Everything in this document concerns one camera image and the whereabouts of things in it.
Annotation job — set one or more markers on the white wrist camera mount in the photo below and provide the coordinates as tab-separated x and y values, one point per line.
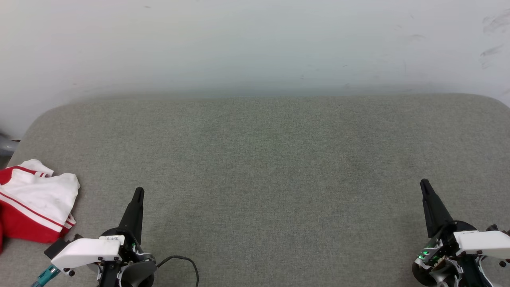
85	251
484	243

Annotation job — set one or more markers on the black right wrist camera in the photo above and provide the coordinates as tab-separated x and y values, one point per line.
496	229

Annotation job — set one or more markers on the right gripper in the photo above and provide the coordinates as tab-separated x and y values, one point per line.
432	255

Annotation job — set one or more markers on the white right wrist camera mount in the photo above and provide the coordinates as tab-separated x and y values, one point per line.
484	243

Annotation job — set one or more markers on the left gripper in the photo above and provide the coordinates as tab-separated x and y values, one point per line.
135	265

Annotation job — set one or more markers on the red and white cloth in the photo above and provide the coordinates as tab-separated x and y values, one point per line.
38	199

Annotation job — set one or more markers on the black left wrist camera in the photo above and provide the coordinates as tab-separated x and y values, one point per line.
59	246

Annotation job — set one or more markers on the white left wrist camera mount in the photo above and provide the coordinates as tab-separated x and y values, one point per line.
85	251

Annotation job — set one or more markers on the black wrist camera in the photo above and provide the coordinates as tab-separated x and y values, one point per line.
496	229
59	246

